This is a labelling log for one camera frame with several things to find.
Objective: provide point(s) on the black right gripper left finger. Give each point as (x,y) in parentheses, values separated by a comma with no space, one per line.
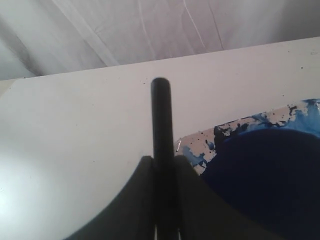
(131,214)

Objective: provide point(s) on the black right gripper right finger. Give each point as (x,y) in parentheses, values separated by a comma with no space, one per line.
(206,216)

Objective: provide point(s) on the black paintbrush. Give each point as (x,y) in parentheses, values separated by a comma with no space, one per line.
(167,222)

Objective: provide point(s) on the white square paint dish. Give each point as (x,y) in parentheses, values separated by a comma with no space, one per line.
(266,166)

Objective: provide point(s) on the white backdrop curtain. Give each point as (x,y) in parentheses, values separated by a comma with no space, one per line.
(45,37)

